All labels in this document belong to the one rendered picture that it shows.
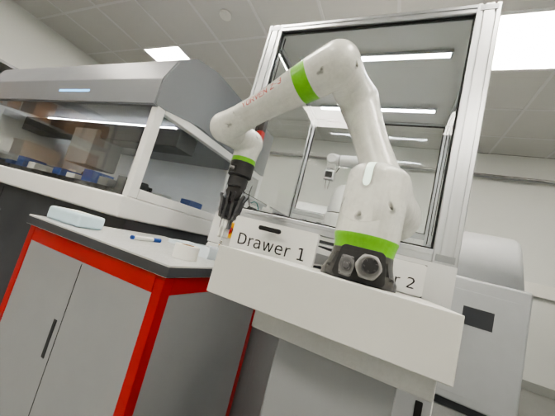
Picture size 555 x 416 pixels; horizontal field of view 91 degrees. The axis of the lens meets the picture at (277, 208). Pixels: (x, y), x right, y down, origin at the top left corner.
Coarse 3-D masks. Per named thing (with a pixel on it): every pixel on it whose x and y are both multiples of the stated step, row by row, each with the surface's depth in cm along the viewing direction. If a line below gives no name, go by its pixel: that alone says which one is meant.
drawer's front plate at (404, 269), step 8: (400, 264) 97; (408, 264) 96; (416, 264) 95; (400, 272) 96; (408, 272) 95; (416, 272) 94; (424, 272) 93; (400, 280) 95; (408, 280) 95; (416, 280) 94; (424, 280) 93; (400, 288) 95; (408, 288) 94; (416, 288) 93
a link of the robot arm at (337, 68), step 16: (320, 48) 73; (336, 48) 69; (352, 48) 70; (304, 64) 74; (320, 64) 72; (336, 64) 70; (352, 64) 70; (304, 80) 75; (320, 80) 73; (336, 80) 73; (352, 80) 74; (304, 96) 78; (320, 96) 78; (336, 96) 81
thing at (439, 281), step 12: (216, 216) 133; (216, 228) 131; (216, 240) 130; (228, 240) 127; (324, 240) 110; (432, 264) 94; (432, 276) 94; (444, 276) 92; (432, 288) 93; (444, 288) 92; (432, 300) 92; (444, 300) 91
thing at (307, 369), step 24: (288, 336) 44; (312, 336) 43; (288, 360) 47; (312, 360) 46; (336, 360) 41; (360, 360) 40; (288, 384) 46; (312, 384) 45; (336, 384) 44; (360, 384) 42; (384, 384) 41; (408, 384) 37; (432, 384) 36; (264, 408) 47; (288, 408) 46; (312, 408) 44; (336, 408) 43; (360, 408) 42; (384, 408) 41
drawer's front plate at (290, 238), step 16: (240, 224) 90; (256, 224) 88; (272, 224) 86; (240, 240) 89; (272, 240) 85; (288, 240) 83; (304, 240) 81; (272, 256) 83; (288, 256) 81; (304, 256) 80
